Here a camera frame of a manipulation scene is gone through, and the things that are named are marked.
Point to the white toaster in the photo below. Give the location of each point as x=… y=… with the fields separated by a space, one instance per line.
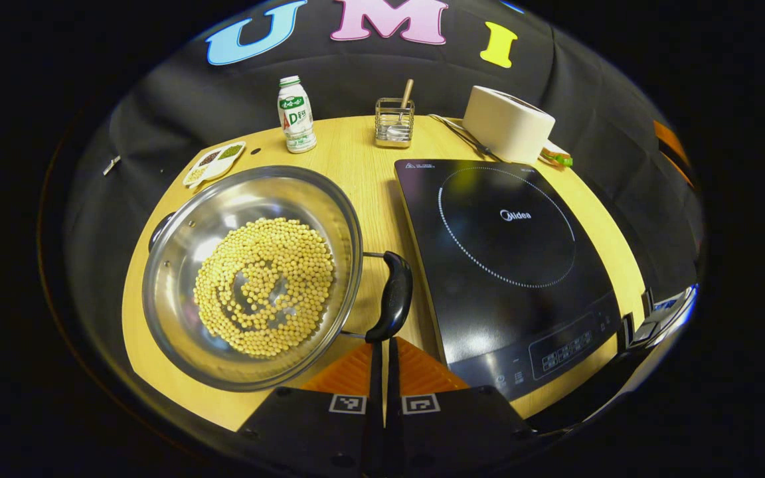
x=509 y=129

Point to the sandwich with lettuce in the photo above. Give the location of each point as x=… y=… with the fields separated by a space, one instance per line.
x=555 y=157

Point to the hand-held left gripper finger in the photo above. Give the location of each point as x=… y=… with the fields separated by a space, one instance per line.
x=376 y=425
x=392 y=425

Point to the pile of yellow soybeans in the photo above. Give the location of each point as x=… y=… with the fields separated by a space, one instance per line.
x=289 y=252

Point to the white divided dish of beans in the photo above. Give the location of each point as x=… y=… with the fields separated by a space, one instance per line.
x=213 y=166

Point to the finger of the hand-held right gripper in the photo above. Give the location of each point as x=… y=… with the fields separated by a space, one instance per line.
x=671 y=143

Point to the white bottle with green label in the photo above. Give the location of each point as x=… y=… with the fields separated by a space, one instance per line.
x=296 y=126

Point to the wooden clothespin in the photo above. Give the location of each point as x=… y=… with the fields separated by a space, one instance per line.
x=111 y=165

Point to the black induction cooktop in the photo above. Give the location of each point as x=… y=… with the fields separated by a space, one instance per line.
x=509 y=272

